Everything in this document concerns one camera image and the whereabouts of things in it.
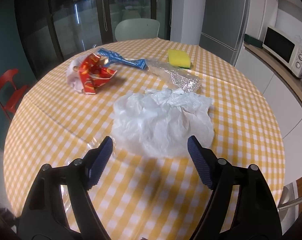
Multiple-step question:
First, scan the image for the white and red plastic bag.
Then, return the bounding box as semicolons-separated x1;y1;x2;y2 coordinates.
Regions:
66;56;91;93

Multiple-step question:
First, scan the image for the round table, yellow checked cloth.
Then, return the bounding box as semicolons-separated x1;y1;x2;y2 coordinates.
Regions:
3;39;285;233

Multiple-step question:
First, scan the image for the yellow sponge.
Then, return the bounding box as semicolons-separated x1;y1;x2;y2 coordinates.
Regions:
167;49;193;69

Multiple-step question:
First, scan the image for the white microwave oven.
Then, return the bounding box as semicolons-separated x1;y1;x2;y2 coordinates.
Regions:
262;25;302;78

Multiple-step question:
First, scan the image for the pale green chair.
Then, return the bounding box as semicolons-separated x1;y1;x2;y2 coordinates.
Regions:
115;18;160;42

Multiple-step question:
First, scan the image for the dark glass sliding door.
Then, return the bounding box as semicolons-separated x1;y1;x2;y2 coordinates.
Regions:
14;0;171;80

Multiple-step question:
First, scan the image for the clear plastic wrap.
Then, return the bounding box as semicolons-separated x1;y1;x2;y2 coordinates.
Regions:
144;58;203;94

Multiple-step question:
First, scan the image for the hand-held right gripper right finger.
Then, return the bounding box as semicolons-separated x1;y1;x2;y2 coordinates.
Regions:
187;135;283;240

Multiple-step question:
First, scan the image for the blue plastic packet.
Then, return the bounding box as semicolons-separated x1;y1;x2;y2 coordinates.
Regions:
96;47;148;70

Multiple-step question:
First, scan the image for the metal stool base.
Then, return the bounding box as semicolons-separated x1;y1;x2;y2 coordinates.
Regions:
279;182;302;212

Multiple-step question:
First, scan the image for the white kitchen counter cabinet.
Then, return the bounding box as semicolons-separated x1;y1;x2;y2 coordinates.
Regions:
235;42;302;140

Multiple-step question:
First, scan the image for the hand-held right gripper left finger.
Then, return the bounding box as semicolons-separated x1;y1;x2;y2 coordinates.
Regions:
18;136;114;240

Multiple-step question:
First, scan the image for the grey refrigerator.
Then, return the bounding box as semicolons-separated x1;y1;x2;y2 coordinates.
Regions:
200;0;250;67

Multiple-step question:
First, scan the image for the red snack wrapper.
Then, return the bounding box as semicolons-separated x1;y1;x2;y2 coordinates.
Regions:
74;53;118;94

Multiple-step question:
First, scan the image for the red plastic chair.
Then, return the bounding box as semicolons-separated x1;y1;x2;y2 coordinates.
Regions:
0;69;30;120

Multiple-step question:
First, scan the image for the dark box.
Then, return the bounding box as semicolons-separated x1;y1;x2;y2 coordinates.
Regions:
244;34;264;49

